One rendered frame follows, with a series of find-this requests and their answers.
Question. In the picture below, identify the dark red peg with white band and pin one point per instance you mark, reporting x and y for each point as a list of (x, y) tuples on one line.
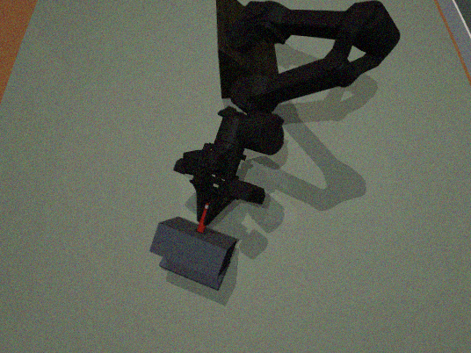
[(201, 227)]

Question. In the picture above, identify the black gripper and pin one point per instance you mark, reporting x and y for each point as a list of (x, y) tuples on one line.
[(228, 190)]

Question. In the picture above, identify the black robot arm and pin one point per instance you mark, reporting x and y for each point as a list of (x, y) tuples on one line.
[(366, 25)]

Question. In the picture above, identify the dark grey flat panel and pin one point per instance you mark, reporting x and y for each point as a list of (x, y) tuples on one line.
[(200, 257)]

